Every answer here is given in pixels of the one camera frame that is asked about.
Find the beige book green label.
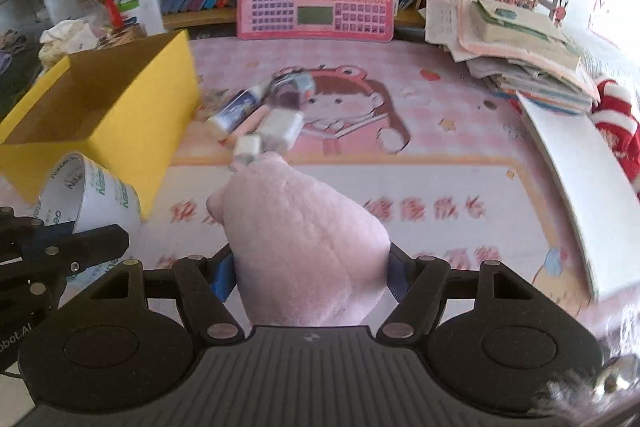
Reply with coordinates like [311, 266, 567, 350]
[475, 0, 582, 68]

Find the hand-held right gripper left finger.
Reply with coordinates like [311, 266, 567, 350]
[82, 243, 247, 343]

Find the blue-grey toy car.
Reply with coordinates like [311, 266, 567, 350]
[269, 71, 317, 108]

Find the green white small box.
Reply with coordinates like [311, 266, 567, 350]
[115, 0, 142, 28]

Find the white board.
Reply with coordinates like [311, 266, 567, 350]
[515, 91, 635, 302]

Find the small white cube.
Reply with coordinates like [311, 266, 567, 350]
[234, 133, 264, 160]

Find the printed pink desk mat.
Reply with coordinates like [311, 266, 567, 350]
[0, 32, 608, 325]

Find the stack of papers and books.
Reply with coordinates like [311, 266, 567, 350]
[424, 0, 602, 116]

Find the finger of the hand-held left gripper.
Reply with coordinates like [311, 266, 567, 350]
[0, 206, 47, 242]
[0, 224, 130, 308]

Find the white spray bottle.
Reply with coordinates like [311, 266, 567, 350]
[205, 84, 275, 134]

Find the pink plush toy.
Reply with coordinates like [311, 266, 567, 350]
[207, 151, 392, 327]

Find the white rectangular block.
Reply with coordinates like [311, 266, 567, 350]
[259, 108, 304, 152]

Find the red white striped plush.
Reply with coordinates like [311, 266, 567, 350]
[591, 78, 640, 202]

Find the red cartoon wall sticker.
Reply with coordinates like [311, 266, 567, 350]
[551, 0, 574, 28]

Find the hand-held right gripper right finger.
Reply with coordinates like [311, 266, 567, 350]
[375, 243, 543, 344]

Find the crumpled white cloth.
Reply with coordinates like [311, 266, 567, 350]
[39, 19, 103, 60]

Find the yellow cardboard box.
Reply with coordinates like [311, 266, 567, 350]
[0, 29, 202, 222]

